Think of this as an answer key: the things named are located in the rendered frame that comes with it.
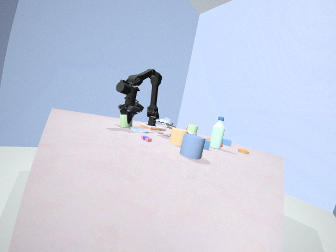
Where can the blue cylinder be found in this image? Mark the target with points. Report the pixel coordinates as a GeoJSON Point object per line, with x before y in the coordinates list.
{"type": "Point", "coordinates": [192, 146]}

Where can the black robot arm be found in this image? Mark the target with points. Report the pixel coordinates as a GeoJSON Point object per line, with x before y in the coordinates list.
{"type": "Point", "coordinates": [127, 87]}

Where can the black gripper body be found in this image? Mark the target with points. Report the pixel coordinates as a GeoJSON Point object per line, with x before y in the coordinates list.
{"type": "Point", "coordinates": [129, 104]}

